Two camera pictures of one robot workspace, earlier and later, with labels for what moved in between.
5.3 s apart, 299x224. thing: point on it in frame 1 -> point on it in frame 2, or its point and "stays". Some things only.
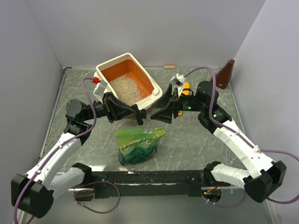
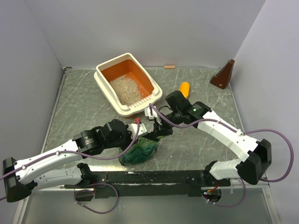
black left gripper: x=114 y=109 -> x=124 y=147
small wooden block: x=169 y=66 stays
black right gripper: x=165 y=114 -> x=157 y=121
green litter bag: x=135 y=145 stays
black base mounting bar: x=145 y=183 stays
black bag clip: x=140 y=115 -> x=164 y=129
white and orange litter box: x=126 y=79 stays
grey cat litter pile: x=126 y=90 stays
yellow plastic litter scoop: x=186 y=86 stays
